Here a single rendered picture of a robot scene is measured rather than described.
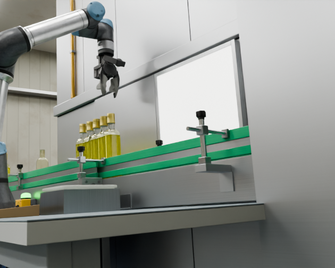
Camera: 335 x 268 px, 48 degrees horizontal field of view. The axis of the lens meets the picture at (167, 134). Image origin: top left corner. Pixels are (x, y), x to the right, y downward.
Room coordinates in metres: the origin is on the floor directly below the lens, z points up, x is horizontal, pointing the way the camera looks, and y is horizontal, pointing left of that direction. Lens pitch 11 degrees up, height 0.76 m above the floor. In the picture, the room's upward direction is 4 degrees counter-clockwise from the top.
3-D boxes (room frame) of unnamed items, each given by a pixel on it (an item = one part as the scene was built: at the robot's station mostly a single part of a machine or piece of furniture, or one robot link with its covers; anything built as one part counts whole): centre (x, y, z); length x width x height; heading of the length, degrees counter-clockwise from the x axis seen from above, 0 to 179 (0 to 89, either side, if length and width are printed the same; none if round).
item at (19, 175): (1.90, 0.78, 0.94); 0.07 x 0.04 x 0.13; 134
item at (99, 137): (1.63, 0.28, 0.99); 0.06 x 0.06 x 0.21; 44
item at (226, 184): (1.04, -0.11, 0.90); 0.17 x 0.05 x 0.23; 134
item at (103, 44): (1.60, 0.26, 1.47); 0.08 x 0.08 x 0.05
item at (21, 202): (1.76, 0.68, 0.79); 0.07 x 0.07 x 0.07; 44
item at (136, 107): (1.58, 0.05, 1.15); 0.90 x 0.03 x 0.34; 44
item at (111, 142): (1.58, 0.24, 0.99); 0.06 x 0.06 x 0.21; 45
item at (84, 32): (1.53, 0.33, 1.55); 0.11 x 0.11 x 0.08; 30
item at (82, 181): (1.51, 0.32, 0.85); 0.09 x 0.04 x 0.07; 134
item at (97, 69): (1.60, 0.26, 1.39); 0.09 x 0.08 x 0.12; 45
